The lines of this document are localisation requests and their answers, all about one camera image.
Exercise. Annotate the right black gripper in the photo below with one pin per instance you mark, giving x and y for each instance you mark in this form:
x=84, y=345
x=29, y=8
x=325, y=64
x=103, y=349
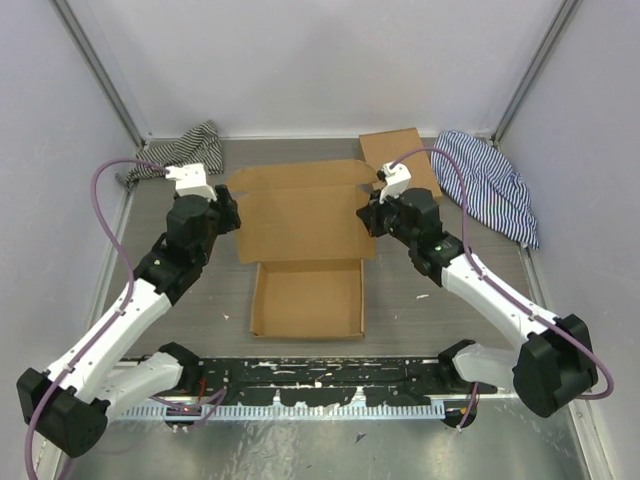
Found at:
x=371, y=213

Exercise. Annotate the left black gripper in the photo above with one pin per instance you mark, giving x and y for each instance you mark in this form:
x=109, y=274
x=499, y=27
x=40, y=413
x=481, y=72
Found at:
x=226, y=206

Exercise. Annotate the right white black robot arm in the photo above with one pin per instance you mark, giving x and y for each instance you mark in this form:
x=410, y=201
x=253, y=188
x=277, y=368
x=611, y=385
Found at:
x=523, y=323

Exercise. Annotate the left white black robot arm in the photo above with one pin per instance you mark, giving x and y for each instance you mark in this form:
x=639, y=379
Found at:
x=72, y=401

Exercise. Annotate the folded brown cardboard box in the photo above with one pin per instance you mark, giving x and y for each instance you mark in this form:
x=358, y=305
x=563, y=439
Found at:
x=384, y=147

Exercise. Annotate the grey striped cloth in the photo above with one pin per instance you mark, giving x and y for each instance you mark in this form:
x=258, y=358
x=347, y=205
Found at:
x=200, y=144

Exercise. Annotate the blue white striped cloth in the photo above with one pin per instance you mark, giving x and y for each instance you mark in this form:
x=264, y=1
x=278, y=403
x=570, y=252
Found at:
x=496, y=194

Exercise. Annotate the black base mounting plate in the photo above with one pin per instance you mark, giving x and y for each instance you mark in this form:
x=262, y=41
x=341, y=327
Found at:
x=323, y=381

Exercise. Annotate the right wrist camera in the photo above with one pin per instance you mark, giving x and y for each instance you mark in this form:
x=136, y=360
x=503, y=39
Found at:
x=396, y=178

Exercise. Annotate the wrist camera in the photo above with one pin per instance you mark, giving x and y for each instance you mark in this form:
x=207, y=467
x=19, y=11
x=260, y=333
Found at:
x=396, y=178
x=190, y=179

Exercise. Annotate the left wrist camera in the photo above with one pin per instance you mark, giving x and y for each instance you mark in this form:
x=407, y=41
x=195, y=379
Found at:
x=190, y=179

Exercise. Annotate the aluminium rail frame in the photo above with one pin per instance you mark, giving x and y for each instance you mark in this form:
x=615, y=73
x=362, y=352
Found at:
x=548, y=378

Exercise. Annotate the perforated cable duct strip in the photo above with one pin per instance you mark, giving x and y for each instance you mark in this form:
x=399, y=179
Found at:
x=151, y=410

